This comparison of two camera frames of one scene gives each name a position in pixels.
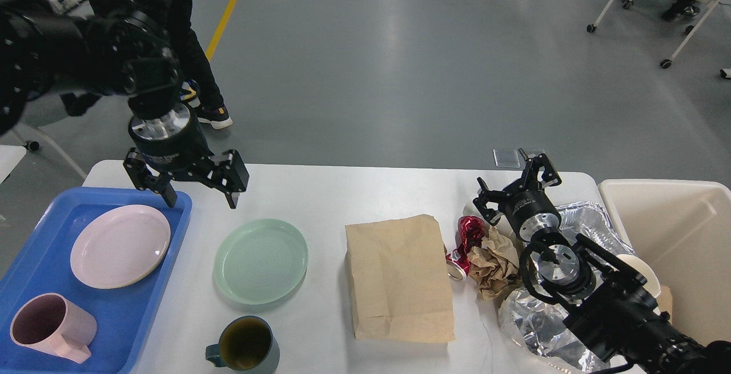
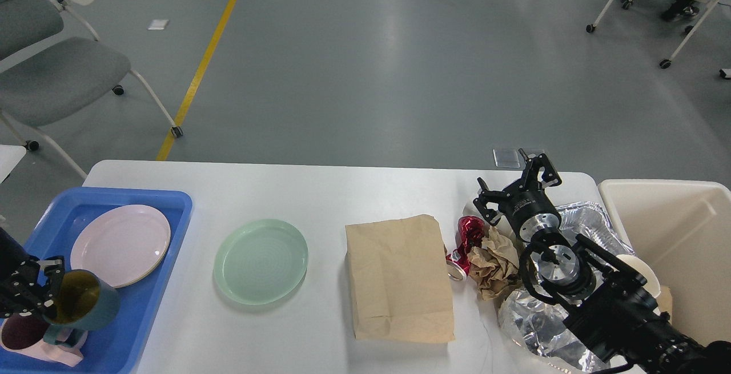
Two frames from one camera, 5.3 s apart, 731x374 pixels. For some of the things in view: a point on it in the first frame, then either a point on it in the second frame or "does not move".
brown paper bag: (400, 287) does not move
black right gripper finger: (490, 215) does not move
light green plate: (261, 262) does not move
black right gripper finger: (530, 182) does not move
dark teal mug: (247, 345) → (83, 300)
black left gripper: (172, 144) → (20, 292)
